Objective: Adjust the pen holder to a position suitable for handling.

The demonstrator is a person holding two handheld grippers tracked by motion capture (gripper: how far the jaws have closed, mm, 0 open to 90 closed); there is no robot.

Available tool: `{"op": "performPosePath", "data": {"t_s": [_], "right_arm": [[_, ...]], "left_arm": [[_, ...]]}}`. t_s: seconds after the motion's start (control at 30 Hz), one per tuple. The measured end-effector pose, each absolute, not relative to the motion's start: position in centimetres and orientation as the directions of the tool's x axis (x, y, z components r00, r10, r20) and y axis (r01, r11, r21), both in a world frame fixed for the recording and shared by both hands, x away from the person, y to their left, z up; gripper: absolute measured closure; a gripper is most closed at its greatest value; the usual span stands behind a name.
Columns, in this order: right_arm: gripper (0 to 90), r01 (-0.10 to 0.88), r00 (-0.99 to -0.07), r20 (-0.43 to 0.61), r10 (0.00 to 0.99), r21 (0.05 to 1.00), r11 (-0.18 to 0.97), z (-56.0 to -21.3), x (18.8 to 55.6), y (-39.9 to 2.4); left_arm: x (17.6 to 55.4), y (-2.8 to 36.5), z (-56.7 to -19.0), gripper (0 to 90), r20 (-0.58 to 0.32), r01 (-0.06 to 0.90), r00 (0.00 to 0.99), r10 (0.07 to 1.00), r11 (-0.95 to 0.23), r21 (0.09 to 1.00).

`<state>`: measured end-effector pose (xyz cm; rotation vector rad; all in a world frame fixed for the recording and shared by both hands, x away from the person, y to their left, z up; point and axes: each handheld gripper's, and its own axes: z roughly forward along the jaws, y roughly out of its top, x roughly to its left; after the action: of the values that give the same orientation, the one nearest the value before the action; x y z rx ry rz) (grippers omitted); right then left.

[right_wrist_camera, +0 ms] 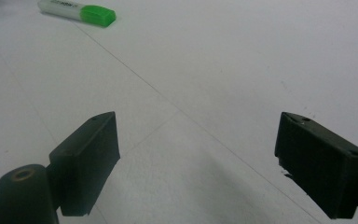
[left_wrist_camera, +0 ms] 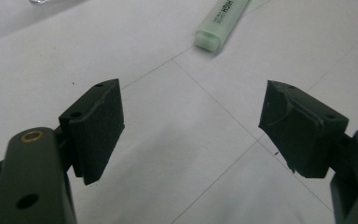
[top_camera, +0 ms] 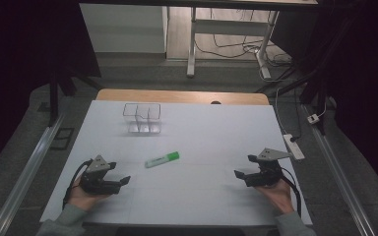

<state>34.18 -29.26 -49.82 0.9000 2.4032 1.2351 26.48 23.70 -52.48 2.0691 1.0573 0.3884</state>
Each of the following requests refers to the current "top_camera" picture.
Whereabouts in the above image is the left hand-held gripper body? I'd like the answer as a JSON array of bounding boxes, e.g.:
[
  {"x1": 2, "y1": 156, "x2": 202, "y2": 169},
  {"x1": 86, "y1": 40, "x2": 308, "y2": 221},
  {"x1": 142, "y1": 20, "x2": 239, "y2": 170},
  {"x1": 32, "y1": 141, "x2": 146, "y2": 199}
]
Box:
[{"x1": 79, "y1": 154, "x2": 122, "y2": 196}]

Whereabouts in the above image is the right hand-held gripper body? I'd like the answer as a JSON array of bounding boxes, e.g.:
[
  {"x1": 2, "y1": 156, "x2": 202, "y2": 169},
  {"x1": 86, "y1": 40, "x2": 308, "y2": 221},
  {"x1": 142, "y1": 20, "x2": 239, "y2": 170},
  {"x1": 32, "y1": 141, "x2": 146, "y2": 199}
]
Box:
[{"x1": 244, "y1": 147, "x2": 292, "y2": 189}]

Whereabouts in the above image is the person's left hand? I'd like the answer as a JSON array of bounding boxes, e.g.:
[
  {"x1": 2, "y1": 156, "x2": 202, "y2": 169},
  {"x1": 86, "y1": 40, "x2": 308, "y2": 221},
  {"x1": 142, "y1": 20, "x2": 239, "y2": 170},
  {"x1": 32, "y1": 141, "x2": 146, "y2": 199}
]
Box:
[{"x1": 67, "y1": 185, "x2": 111, "y2": 212}]

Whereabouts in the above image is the person's right hand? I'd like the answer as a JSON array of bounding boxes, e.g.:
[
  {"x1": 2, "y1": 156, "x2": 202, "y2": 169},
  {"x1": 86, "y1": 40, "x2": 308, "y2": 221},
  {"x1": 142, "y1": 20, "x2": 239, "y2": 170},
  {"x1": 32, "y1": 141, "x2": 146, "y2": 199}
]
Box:
[{"x1": 255, "y1": 178, "x2": 295, "y2": 215}]

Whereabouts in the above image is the white power strip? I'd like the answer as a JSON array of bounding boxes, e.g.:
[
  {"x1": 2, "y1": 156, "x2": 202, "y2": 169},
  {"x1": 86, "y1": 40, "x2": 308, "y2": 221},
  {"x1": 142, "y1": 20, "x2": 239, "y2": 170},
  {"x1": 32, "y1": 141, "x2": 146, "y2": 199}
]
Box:
[{"x1": 282, "y1": 133, "x2": 306, "y2": 161}]

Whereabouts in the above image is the green highlighter pen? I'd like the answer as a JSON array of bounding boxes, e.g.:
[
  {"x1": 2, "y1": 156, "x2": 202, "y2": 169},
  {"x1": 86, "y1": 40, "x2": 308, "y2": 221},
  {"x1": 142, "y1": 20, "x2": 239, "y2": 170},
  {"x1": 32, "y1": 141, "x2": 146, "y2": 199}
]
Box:
[{"x1": 144, "y1": 150, "x2": 180, "y2": 169}]

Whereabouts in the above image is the white table mat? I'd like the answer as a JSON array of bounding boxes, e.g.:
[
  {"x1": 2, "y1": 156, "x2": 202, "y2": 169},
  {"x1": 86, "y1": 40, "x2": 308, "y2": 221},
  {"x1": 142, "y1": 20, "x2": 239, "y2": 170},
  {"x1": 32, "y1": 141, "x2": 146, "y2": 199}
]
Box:
[{"x1": 39, "y1": 99, "x2": 313, "y2": 227}]

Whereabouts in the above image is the clear plastic organizer box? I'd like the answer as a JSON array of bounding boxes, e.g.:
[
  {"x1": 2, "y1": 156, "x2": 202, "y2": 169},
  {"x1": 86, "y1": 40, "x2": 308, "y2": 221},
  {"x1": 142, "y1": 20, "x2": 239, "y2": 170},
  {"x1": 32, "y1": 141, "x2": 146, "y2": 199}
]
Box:
[{"x1": 122, "y1": 102, "x2": 162, "y2": 135}]

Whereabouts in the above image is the small white adapter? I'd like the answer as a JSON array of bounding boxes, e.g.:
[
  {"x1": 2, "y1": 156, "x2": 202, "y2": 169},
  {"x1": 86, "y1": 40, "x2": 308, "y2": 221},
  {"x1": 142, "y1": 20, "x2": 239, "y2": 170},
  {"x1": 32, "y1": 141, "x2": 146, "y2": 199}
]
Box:
[{"x1": 306, "y1": 113, "x2": 321, "y2": 125}]

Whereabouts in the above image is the dark curtain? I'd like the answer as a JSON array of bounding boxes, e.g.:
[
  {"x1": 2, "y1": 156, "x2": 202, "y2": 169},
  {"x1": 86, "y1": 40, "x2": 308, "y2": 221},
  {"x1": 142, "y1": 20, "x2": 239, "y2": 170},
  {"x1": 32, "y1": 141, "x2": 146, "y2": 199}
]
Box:
[
  {"x1": 270, "y1": 0, "x2": 378, "y2": 201},
  {"x1": 0, "y1": 0, "x2": 102, "y2": 180}
]

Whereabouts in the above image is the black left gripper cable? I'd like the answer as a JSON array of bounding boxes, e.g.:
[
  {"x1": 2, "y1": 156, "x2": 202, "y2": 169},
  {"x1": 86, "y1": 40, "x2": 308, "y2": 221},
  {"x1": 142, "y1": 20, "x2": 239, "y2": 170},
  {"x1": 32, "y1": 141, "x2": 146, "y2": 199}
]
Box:
[{"x1": 61, "y1": 158, "x2": 94, "y2": 211}]

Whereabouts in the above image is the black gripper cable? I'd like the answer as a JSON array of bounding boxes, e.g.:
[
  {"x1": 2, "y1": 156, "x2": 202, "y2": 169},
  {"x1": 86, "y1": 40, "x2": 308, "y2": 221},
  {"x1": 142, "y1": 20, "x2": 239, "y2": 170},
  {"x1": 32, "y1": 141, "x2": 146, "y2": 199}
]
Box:
[
  {"x1": 280, "y1": 166, "x2": 303, "y2": 218},
  {"x1": 61, "y1": 158, "x2": 94, "y2": 211}
]

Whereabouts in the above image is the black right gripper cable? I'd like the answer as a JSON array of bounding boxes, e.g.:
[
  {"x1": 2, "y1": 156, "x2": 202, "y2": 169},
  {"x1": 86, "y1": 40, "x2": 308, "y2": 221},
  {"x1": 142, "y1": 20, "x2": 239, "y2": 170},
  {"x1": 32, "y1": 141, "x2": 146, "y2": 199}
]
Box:
[{"x1": 280, "y1": 166, "x2": 303, "y2": 218}]

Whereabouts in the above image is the black floor frame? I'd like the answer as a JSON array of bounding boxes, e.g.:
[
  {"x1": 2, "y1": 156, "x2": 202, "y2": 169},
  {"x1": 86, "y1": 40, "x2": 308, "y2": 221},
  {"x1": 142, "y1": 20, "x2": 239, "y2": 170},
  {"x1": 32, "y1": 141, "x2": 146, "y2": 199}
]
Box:
[{"x1": 49, "y1": 127, "x2": 76, "y2": 151}]

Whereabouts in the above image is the black plug cable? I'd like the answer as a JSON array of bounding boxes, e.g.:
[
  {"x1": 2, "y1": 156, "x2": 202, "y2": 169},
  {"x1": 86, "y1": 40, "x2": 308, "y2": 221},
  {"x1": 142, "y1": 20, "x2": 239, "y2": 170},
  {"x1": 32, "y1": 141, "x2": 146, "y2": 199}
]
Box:
[{"x1": 289, "y1": 88, "x2": 302, "y2": 143}]

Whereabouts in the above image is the aluminium floor rail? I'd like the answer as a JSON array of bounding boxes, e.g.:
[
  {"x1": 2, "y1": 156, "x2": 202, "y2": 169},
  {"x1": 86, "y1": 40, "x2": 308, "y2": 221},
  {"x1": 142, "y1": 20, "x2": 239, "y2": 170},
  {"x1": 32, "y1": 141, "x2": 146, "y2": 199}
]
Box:
[
  {"x1": 301, "y1": 103, "x2": 377, "y2": 236},
  {"x1": 0, "y1": 112, "x2": 67, "y2": 236}
]

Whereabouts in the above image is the black floor cable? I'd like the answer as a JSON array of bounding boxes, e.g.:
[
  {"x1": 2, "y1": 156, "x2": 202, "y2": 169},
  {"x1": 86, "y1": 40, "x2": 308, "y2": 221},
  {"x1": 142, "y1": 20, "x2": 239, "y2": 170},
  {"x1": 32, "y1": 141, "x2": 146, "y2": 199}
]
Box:
[{"x1": 194, "y1": 9, "x2": 268, "y2": 60}]

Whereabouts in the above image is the white desk frame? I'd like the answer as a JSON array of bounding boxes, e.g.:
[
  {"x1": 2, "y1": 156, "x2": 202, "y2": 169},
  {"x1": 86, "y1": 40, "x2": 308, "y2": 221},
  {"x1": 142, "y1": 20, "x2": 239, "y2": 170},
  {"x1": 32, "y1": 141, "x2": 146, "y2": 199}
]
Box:
[{"x1": 186, "y1": 5, "x2": 281, "y2": 80}]

